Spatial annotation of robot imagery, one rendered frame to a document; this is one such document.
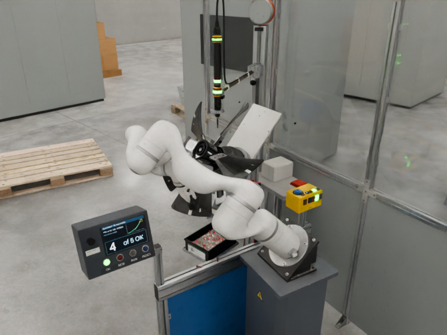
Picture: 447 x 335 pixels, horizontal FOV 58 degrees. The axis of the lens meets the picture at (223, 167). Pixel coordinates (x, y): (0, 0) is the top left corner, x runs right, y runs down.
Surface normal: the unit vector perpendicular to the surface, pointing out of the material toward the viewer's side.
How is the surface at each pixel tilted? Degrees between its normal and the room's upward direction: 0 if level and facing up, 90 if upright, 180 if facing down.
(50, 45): 90
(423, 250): 90
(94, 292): 0
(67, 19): 90
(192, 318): 90
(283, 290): 0
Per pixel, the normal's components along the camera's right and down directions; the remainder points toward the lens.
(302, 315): 0.49, 0.36
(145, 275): 0.00, -0.91
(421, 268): -0.83, 0.23
